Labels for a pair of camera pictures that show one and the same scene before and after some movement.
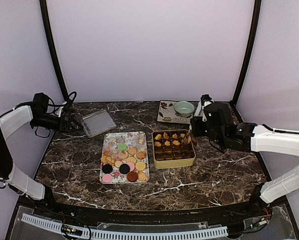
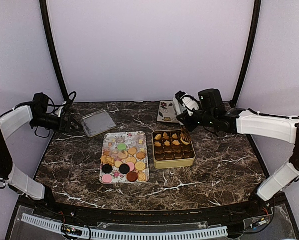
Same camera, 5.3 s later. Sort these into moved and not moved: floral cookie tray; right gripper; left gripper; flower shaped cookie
Moved: right gripper
Not moved: left gripper; floral cookie tray; flower shaped cookie
